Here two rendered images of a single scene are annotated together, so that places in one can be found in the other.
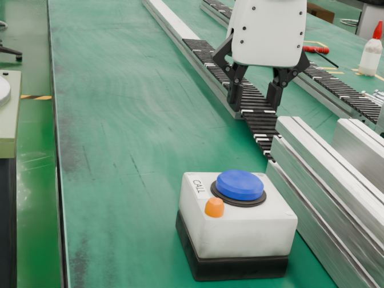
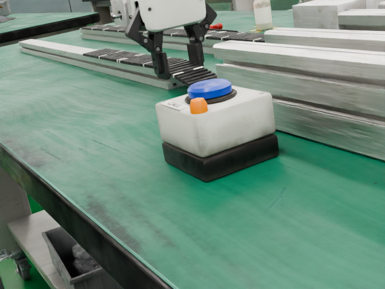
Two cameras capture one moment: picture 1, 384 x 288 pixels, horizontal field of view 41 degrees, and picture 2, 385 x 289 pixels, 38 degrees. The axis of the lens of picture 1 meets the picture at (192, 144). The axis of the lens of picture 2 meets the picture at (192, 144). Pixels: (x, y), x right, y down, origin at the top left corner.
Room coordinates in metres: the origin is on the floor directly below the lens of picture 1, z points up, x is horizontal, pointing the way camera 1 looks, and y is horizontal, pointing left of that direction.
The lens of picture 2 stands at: (-0.10, 0.06, 0.96)
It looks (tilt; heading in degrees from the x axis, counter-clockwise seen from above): 18 degrees down; 350
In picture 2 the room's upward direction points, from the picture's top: 10 degrees counter-clockwise
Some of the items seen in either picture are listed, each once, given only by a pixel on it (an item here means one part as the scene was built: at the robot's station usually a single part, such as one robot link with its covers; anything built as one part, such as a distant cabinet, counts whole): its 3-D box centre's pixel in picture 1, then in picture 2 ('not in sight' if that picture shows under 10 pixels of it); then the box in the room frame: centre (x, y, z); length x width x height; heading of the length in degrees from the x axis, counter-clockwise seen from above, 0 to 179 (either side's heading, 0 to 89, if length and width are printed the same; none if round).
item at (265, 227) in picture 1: (242, 221); (223, 124); (0.39, -0.05, 0.81); 0.10 x 0.08 x 0.06; 107
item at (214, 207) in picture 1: (215, 206); (198, 104); (0.35, -0.02, 0.85); 0.02 x 0.02 x 0.01
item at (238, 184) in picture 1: (239, 188); (210, 93); (0.39, -0.04, 0.84); 0.04 x 0.04 x 0.02
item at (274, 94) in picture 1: (282, 89); (200, 46); (0.73, -0.12, 0.83); 0.03 x 0.03 x 0.07; 17
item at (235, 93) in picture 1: (229, 86); (152, 58); (0.71, -0.04, 0.83); 0.03 x 0.03 x 0.07; 17
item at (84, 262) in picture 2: not in sight; (98, 256); (1.25, 0.13, 0.27); 0.31 x 0.21 x 0.10; 13
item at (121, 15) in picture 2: not in sight; (129, 14); (1.68, -0.12, 0.83); 0.11 x 0.10 x 0.10; 107
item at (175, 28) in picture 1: (180, 34); (77, 55); (1.19, 0.06, 0.79); 0.96 x 0.04 x 0.03; 17
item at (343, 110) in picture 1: (257, 40); (153, 38); (1.24, -0.12, 0.79); 0.96 x 0.04 x 0.03; 17
